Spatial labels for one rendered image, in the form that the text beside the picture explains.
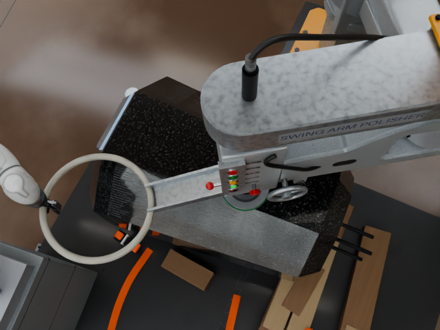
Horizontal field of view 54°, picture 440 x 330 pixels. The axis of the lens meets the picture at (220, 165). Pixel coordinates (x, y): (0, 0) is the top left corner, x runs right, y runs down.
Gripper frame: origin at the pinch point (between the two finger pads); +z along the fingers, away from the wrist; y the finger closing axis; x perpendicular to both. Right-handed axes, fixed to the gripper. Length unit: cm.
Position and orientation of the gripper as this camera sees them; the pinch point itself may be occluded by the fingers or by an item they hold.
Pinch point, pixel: (51, 209)
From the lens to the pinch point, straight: 208.8
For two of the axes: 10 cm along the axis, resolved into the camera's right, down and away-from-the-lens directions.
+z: -0.3, 3.3, 9.4
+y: 10.0, 0.9, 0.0
